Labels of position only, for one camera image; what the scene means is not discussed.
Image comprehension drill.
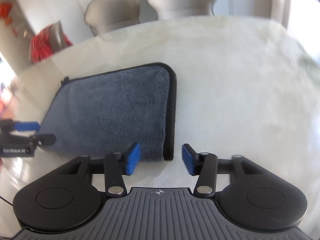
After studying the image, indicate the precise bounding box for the blue grey microfibre towel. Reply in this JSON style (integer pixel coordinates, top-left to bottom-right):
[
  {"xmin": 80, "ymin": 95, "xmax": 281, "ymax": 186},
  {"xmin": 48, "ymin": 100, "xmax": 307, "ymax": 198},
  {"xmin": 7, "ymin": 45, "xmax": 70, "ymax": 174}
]
[{"xmin": 39, "ymin": 63, "xmax": 177, "ymax": 162}]

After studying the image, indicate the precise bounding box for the chair with red cloth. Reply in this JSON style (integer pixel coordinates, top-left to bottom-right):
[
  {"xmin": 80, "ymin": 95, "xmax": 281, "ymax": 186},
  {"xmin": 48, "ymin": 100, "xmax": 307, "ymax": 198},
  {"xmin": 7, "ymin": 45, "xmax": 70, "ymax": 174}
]
[{"xmin": 28, "ymin": 21, "xmax": 73, "ymax": 63}]

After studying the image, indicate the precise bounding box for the red chinese knot decoration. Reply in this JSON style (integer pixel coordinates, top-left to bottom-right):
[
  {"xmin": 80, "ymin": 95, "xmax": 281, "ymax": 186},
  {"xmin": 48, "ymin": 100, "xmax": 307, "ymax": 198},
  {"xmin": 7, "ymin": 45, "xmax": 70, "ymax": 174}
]
[{"xmin": 0, "ymin": 2, "xmax": 13, "ymax": 26}]

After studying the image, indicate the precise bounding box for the beige dining chair far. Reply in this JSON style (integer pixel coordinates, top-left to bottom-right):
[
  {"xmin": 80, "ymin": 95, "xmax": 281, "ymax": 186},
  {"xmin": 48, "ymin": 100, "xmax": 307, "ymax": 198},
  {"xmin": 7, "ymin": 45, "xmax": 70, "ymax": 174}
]
[{"xmin": 84, "ymin": 0, "xmax": 140, "ymax": 36}]

